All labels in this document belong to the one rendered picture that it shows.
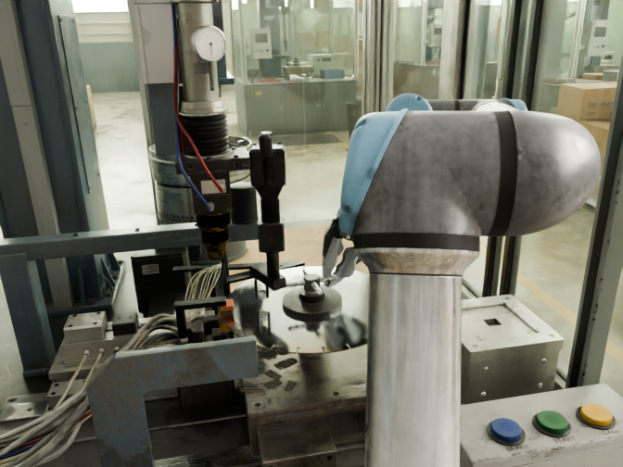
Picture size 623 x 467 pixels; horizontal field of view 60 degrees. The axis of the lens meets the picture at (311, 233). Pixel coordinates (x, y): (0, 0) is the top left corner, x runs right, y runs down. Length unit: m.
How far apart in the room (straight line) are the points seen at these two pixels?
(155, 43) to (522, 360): 0.81
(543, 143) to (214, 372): 0.56
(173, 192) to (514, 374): 1.01
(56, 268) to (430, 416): 1.16
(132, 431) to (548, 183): 0.68
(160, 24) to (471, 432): 0.75
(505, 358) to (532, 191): 0.59
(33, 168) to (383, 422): 1.10
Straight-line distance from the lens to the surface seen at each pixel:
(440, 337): 0.49
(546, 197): 0.50
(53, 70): 1.41
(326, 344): 0.90
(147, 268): 1.35
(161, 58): 0.92
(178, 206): 1.60
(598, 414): 0.91
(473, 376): 1.03
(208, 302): 0.98
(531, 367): 1.08
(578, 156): 0.52
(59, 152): 1.44
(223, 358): 0.83
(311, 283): 0.98
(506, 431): 0.83
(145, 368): 0.84
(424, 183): 0.47
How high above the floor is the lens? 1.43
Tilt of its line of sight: 21 degrees down
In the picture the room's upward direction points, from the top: 1 degrees counter-clockwise
